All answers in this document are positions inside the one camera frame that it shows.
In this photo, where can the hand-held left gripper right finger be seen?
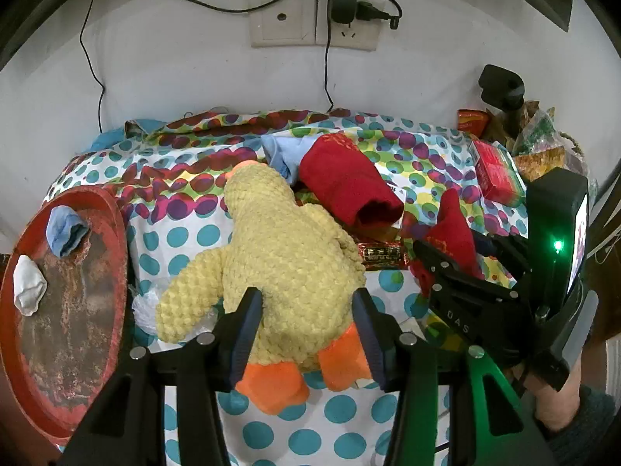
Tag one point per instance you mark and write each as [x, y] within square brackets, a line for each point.
[368, 342]

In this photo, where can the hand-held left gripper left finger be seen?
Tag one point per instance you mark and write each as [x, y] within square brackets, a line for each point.
[245, 337]

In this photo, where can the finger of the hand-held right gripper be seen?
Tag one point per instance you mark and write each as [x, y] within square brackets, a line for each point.
[512, 257]
[480, 315]

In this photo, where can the small red sock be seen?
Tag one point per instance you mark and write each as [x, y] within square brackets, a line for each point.
[453, 233]

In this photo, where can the yellow plush duck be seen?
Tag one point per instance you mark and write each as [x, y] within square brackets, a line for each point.
[291, 262]

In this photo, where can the large red sock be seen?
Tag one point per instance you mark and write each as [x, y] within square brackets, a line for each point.
[349, 179]

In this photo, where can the round red tray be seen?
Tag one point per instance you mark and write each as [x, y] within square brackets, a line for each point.
[73, 330]

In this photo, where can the person's right forearm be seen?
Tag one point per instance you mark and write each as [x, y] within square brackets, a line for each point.
[587, 429]

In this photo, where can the person's right hand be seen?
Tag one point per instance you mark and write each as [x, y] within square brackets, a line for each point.
[555, 405]

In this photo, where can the yellow snack bag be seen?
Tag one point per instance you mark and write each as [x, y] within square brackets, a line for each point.
[538, 165]

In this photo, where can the red box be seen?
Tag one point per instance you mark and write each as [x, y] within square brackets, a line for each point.
[497, 174]

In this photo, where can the green snack bag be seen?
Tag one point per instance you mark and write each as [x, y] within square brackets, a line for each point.
[536, 133]

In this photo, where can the dark red candy wrapper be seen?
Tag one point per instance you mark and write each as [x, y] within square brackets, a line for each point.
[381, 256]

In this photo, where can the red snack packet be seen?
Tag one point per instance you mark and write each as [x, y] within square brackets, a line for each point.
[471, 122]

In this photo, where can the polka-dot cloth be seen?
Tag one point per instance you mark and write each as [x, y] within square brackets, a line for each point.
[160, 213]

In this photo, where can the light blue cloth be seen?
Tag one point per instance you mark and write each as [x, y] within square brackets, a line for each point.
[286, 153]

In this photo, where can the blue sock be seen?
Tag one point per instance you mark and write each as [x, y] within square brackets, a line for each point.
[65, 230]

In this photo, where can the white sock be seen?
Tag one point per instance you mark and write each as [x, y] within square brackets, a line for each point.
[30, 284]

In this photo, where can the white power outlet plate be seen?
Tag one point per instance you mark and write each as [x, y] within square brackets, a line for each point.
[361, 36]

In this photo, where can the black plug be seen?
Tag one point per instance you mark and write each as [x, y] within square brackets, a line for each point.
[371, 10]

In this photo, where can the black clamp mount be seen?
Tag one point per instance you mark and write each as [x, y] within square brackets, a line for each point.
[502, 87]

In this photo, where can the white coax wall plate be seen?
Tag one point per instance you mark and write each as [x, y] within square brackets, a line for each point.
[284, 19]

